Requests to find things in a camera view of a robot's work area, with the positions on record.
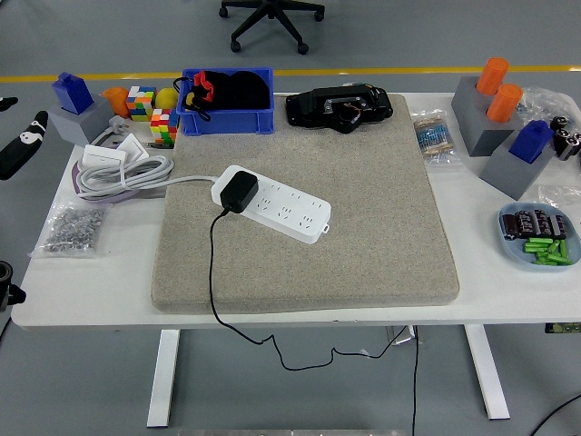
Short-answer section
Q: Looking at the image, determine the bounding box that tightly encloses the yellow ball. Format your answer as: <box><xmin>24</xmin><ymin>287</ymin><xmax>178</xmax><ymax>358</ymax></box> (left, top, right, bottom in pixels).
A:
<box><xmin>154</xmin><ymin>87</ymin><xmax>179</xmax><ymax>111</ymax></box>

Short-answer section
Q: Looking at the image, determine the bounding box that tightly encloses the orange cylinder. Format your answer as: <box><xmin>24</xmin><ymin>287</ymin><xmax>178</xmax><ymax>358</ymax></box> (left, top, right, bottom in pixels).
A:
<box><xmin>486</xmin><ymin>83</ymin><xmax>524</xmax><ymax>124</ymax></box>
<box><xmin>475</xmin><ymin>56</ymin><xmax>509</xmax><ymax>96</ymax></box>

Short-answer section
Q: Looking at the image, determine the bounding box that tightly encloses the thin black adapter cord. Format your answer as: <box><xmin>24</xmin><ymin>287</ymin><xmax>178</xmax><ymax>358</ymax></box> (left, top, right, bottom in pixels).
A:
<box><xmin>208</xmin><ymin>209</ymin><xmax>408</xmax><ymax>370</ymax></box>

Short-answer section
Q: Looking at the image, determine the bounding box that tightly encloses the grey power cord with plug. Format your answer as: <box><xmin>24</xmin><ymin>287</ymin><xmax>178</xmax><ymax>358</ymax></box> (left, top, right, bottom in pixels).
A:
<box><xmin>75</xmin><ymin>114</ymin><xmax>226</xmax><ymax>201</ymax></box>

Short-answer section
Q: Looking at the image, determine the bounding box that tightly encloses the black office chair base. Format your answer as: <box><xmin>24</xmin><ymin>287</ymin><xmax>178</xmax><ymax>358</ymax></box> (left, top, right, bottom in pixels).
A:
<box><xmin>217</xmin><ymin>0</ymin><xmax>326</xmax><ymax>55</ymax></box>

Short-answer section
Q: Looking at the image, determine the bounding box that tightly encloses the white wall switch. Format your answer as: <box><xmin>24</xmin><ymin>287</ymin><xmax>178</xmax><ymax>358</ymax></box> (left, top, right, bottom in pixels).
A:
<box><xmin>115</xmin><ymin>133</ymin><xmax>150</xmax><ymax>163</ymax></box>
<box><xmin>83</xmin><ymin>144</ymin><xmax>127</xmax><ymax>172</ymax></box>

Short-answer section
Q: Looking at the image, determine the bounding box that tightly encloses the white power strip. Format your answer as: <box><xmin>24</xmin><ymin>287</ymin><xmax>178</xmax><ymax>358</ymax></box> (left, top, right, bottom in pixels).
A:
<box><xmin>212</xmin><ymin>164</ymin><xmax>332</xmax><ymax>245</ymax></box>

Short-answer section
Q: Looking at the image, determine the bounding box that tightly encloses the multicolour puzzle cube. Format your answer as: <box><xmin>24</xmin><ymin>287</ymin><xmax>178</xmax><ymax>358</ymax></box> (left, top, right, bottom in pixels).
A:
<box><xmin>149</xmin><ymin>107</ymin><xmax>181</xmax><ymax>145</ymax></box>
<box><xmin>125</xmin><ymin>85</ymin><xmax>158</xmax><ymax>123</ymax></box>

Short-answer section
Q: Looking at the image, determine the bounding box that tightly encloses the grey-brown mat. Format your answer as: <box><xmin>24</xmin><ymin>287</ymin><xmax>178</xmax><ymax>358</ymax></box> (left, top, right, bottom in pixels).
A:
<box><xmin>150</xmin><ymin>93</ymin><xmax>460</xmax><ymax>315</ymax></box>

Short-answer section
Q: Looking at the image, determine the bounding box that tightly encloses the clear plastic bag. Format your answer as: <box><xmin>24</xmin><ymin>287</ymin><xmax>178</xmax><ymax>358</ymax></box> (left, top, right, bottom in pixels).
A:
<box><xmin>512</xmin><ymin>85</ymin><xmax>576</xmax><ymax>133</ymax></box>
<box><xmin>537</xmin><ymin>183</ymin><xmax>581</xmax><ymax>210</ymax></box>

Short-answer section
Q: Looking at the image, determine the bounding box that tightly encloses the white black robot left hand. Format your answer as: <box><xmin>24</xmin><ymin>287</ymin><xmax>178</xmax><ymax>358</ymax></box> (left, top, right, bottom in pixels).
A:
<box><xmin>0</xmin><ymin>95</ymin><xmax>50</xmax><ymax>182</ymax></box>

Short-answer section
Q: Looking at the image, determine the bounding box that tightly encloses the green circuit board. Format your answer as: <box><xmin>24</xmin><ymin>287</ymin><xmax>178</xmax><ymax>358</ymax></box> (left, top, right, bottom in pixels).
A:
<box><xmin>544</xmin><ymin>321</ymin><xmax>581</xmax><ymax>335</ymax></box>

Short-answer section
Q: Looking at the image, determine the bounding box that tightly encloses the blue plastic bin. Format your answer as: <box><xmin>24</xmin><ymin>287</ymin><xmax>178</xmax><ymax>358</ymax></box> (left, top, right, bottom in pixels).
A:
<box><xmin>175</xmin><ymin>66</ymin><xmax>276</xmax><ymax>136</ymax></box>

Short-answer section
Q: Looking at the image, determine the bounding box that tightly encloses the light blue tray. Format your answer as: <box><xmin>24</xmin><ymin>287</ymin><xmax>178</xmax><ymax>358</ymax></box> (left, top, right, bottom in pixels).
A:
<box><xmin>495</xmin><ymin>202</ymin><xmax>581</xmax><ymax>273</ymax></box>

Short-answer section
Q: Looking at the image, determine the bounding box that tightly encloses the metal bracket under table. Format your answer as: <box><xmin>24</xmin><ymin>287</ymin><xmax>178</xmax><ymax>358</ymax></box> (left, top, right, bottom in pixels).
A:
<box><xmin>385</xmin><ymin>324</ymin><xmax>423</xmax><ymax>347</ymax></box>

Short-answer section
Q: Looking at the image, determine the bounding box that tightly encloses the dark printed capacitor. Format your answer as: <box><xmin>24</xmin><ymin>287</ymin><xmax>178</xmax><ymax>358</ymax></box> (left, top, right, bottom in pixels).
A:
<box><xmin>531</xmin><ymin>209</ymin><xmax>553</xmax><ymax>237</ymax></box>
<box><xmin>500</xmin><ymin>213</ymin><xmax>520</xmax><ymax>241</ymax></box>
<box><xmin>515</xmin><ymin>211</ymin><xmax>537</xmax><ymax>238</ymax></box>
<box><xmin>547</xmin><ymin>213</ymin><xmax>573</xmax><ymax>241</ymax></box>

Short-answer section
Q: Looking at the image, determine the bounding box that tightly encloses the blue house-shaped block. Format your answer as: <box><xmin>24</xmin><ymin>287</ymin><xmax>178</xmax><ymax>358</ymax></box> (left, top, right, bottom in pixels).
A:
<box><xmin>50</xmin><ymin>72</ymin><xmax>95</xmax><ymax>116</ymax></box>
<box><xmin>507</xmin><ymin>119</ymin><xmax>555</xmax><ymax>165</ymax></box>

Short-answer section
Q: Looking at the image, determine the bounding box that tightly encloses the orange cup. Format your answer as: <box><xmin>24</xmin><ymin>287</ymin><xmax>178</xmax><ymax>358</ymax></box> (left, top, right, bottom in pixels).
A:
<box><xmin>100</xmin><ymin>86</ymin><xmax>132</xmax><ymax>120</ymax></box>

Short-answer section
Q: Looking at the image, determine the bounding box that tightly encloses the black floor cable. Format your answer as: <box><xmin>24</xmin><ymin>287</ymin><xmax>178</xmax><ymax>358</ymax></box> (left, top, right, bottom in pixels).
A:
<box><xmin>410</xmin><ymin>324</ymin><xmax>421</xmax><ymax>436</ymax></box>
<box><xmin>528</xmin><ymin>392</ymin><xmax>581</xmax><ymax>436</ymax></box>

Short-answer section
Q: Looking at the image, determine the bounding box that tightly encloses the black cloth pouch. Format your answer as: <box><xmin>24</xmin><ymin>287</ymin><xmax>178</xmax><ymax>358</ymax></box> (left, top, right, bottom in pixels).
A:
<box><xmin>211</xmin><ymin>70</ymin><xmax>271</xmax><ymax>111</ymax></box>

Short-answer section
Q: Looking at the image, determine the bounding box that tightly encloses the clear bag of resistors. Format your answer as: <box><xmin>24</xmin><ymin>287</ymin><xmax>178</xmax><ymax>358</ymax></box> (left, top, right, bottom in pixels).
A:
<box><xmin>410</xmin><ymin>107</ymin><xmax>463</xmax><ymax>167</ymax></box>

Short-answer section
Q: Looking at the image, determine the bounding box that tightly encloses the black plug adapter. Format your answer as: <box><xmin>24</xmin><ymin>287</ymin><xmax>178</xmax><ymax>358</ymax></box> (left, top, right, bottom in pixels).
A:
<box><xmin>219</xmin><ymin>170</ymin><xmax>260</xmax><ymax>214</ymax></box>

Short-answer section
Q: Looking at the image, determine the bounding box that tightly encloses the black electronic device housing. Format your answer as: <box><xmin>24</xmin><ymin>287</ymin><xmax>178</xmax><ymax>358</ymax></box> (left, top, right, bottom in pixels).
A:
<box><xmin>284</xmin><ymin>83</ymin><xmax>394</xmax><ymax>134</ymax></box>

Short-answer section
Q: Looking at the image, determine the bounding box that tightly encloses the white table leg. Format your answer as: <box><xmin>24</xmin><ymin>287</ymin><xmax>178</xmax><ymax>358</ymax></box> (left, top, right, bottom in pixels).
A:
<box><xmin>145</xmin><ymin>329</ymin><xmax>182</xmax><ymax>429</ymax></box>
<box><xmin>462</xmin><ymin>324</ymin><xmax>512</xmax><ymax>421</ymax></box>

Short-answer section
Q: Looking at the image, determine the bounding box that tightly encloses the clear bag of screws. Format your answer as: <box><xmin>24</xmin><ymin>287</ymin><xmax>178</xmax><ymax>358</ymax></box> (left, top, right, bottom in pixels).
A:
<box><xmin>27</xmin><ymin>202</ymin><xmax>110</xmax><ymax>260</ymax></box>

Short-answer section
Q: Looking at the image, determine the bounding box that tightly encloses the large grey block holder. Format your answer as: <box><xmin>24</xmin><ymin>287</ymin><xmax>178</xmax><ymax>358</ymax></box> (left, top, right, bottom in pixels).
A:
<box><xmin>450</xmin><ymin>75</ymin><xmax>527</xmax><ymax>157</ymax></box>

